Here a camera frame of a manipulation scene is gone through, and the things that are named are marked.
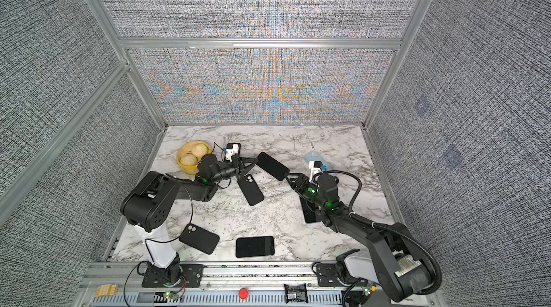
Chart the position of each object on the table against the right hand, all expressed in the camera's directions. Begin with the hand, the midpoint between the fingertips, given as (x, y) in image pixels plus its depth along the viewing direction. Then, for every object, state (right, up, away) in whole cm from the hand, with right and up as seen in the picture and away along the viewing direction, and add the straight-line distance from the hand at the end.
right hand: (286, 176), depth 83 cm
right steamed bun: (-40, +10, +19) cm, 46 cm away
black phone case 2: (-33, -23, -1) cm, 41 cm away
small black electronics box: (+2, -35, -14) cm, 38 cm away
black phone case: (-15, -8, +12) cm, 21 cm away
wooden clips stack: (-59, -34, -14) cm, 69 cm away
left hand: (-11, +5, +2) cm, 12 cm away
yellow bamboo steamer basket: (-48, +11, +23) cm, 54 cm away
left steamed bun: (-44, +6, +15) cm, 47 cm away
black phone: (-5, +4, +1) cm, 7 cm away
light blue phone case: (+16, +7, +24) cm, 30 cm away
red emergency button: (-14, -35, -14) cm, 41 cm away
